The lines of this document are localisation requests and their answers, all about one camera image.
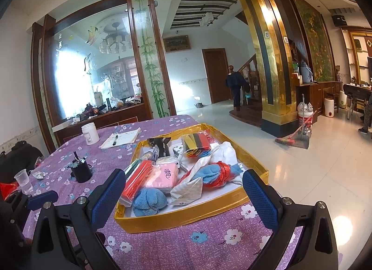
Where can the black electric motor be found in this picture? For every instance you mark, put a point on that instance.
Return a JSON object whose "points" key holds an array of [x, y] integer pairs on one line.
{"points": [[81, 172]]}

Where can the black packet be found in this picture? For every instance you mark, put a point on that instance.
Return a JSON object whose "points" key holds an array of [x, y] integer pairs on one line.
{"points": [[161, 148]]}

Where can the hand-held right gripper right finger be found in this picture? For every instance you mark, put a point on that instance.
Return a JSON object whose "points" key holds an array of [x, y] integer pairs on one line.
{"points": [[258, 197]]}

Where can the white plastic jar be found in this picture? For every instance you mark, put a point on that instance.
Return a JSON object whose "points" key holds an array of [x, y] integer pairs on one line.
{"points": [[90, 134]]}

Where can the white display shelf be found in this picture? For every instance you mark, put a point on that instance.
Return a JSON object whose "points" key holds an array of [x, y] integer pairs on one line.
{"points": [[357, 55]]}

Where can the grey dustpan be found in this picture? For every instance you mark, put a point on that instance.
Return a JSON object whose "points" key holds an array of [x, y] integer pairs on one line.
{"points": [[303, 142]]}

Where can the pink tissue pack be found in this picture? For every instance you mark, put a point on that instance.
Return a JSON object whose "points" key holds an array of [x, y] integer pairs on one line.
{"points": [[162, 175]]}

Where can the wooden low cabinet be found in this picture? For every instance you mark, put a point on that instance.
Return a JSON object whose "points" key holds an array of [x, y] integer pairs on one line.
{"points": [[315, 95]]}

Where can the dark desk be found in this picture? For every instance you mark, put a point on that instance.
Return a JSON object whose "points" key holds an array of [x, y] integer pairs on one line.
{"points": [[357, 91]]}

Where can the white printed small box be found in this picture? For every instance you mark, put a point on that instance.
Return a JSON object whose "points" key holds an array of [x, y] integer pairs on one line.
{"points": [[177, 149]]}

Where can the yellow black tube bag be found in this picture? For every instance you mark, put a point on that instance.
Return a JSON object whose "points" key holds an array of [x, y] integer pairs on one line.
{"points": [[194, 142]]}

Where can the white sock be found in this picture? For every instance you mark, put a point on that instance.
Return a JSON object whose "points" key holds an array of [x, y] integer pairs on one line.
{"points": [[225, 153]]}

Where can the white floor appliance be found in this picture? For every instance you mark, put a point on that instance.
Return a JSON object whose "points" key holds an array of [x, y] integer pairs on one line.
{"points": [[329, 108]]}

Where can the broom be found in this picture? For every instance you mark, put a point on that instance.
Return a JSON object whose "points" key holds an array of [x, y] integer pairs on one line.
{"points": [[286, 141]]}

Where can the wooden sideboard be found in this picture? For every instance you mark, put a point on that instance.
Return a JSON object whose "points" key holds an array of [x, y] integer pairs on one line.
{"points": [[116, 116]]}

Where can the gold pillar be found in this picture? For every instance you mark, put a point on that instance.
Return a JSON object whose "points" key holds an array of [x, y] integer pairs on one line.
{"points": [[279, 55]]}

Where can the blue sock red band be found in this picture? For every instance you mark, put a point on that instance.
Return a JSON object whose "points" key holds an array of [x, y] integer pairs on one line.
{"points": [[210, 174]]}

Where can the bamboo painted panel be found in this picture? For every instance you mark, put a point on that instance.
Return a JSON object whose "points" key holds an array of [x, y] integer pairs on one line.
{"points": [[149, 63]]}

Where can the wooden stair railing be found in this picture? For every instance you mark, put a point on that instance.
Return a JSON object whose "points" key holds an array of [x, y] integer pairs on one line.
{"points": [[251, 63]]}

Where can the pile of clutter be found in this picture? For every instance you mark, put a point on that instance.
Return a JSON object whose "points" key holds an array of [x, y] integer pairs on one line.
{"points": [[96, 110]]}

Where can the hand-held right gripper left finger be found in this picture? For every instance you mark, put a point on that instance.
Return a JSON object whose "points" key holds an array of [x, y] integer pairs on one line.
{"points": [[107, 197]]}

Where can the red bucket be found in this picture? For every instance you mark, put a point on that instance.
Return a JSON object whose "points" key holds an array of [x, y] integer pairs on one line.
{"points": [[305, 120]]}

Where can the red plastic bag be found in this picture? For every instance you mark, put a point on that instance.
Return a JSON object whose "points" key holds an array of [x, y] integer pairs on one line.
{"points": [[7, 190]]}

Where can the etched glass partition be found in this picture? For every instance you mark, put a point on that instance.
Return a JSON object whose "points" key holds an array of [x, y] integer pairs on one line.
{"points": [[72, 69]]}

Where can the cream tissue pack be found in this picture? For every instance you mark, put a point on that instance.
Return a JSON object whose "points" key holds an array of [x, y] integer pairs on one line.
{"points": [[187, 191]]}

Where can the black pen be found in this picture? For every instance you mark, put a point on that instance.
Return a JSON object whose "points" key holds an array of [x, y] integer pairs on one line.
{"points": [[115, 139]]}

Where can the metal kettle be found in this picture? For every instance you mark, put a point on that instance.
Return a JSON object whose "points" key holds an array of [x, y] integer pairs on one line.
{"points": [[199, 105]]}

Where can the framed wall picture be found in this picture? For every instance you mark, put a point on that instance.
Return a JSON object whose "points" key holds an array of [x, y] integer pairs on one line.
{"points": [[175, 43]]}

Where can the wooden door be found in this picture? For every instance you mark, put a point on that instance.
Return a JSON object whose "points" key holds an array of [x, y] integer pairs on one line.
{"points": [[216, 75]]}

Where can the yellow cardboard box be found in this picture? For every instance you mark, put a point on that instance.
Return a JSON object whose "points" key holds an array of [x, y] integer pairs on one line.
{"points": [[174, 219]]}

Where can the black speaker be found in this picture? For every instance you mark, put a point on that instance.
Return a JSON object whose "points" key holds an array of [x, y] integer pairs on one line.
{"points": [[339, 20]]}

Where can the red green tube bag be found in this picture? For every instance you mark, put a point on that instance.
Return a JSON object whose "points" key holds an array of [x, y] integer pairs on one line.
{"points": [[136, 180]]}

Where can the clear plastic cup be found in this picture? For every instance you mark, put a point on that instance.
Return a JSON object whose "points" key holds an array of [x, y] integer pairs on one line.
{"points": [[23, 182]]}

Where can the floral wall mural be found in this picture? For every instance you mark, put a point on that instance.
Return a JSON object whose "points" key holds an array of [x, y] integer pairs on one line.
{"points": [[316, 40]]}

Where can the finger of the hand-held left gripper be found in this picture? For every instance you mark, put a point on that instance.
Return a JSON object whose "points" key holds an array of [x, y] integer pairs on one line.
{"points": [[43, 198]]}

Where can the crumpled foil wrapper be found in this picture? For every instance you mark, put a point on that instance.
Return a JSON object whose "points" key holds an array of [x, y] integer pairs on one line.
{"points": [[39, 174]]}

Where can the white ceiling lamp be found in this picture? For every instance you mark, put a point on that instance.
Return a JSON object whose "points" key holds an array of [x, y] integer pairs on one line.
{"points": [[207, 18]]}

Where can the blue white plastic bag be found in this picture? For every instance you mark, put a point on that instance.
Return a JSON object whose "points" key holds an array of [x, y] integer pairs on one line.
{"points": [[148, 155]]}

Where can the blue thermos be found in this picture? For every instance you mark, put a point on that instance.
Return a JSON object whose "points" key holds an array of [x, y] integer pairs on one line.
{"points": [[305, 72]]}

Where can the white notebook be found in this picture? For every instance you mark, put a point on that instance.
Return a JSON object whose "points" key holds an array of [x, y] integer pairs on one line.
{"points": [[125, 137]]}

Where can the purple floral tablecloth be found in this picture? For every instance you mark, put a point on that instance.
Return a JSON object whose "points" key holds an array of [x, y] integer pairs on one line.
{"points": [[174, 246]]}

